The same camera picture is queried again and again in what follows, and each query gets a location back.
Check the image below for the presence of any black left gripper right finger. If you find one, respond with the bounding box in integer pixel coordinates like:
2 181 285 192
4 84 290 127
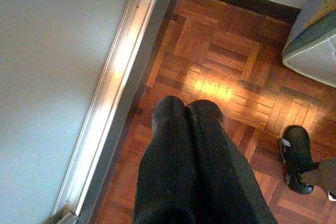
187 99 278 224

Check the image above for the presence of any grey mattress with green piping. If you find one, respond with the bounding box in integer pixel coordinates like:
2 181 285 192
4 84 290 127
282 0 336 88

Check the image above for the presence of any black robot left foot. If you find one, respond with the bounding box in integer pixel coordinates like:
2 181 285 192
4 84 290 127
279 125 316 195

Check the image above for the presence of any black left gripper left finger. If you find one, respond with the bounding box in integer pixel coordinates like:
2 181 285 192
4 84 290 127
132 95 197 224

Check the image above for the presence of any frosted glass sliding door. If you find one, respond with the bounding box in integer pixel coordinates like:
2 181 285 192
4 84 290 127
0 0 182 224

